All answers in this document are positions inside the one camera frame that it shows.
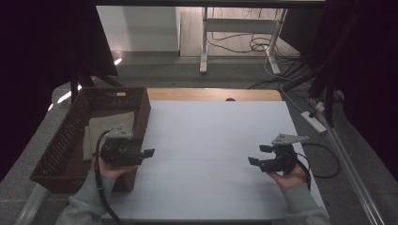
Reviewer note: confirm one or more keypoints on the black tripod stand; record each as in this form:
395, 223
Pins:
79, 82

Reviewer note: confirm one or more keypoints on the white cabinet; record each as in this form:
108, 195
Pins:
140, 28

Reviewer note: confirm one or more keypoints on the beige pants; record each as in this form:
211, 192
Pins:
97, 131

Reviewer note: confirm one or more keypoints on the white desk frame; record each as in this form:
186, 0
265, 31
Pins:
241, 24

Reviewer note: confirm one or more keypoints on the white table sheet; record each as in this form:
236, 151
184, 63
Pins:
212, 156

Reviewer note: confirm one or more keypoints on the person's left hand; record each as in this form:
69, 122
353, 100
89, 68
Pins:
109, 170

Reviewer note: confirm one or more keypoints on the black metal stand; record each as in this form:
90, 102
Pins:
328, 78

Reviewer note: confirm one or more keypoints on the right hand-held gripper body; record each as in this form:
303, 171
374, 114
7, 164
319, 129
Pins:
283, 156

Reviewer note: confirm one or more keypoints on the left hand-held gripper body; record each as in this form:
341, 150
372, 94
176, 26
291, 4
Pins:
120, 153

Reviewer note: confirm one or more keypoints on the white power strip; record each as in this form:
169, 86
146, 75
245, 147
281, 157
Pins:
313, 122

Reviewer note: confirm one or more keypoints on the black curtain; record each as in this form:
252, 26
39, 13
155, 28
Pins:
37, 62
369, 62

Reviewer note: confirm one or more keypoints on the brown wicker basket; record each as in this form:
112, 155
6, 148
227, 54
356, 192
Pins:
62, 140

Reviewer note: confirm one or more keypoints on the small black table knob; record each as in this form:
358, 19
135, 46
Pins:
230, 99

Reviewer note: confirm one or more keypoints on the person's right hand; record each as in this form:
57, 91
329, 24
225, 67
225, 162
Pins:
291, 178

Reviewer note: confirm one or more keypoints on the aluminium rail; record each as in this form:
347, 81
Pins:
31, 203
350, 168

